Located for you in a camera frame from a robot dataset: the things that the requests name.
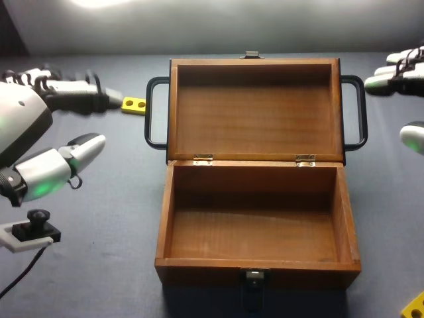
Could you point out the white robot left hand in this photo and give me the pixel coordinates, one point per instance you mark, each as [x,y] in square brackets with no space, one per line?
[20,116]

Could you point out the grey table cloth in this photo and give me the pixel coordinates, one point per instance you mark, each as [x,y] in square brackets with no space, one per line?
[99,265]

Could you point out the orange wooden box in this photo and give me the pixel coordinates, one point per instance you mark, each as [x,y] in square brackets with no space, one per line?
[255,232]

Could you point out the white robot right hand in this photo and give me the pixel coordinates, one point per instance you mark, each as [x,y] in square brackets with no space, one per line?
[384,79]

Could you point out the yellow block with holes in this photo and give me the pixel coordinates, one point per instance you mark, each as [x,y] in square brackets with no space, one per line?
[133,105]
[415,306]

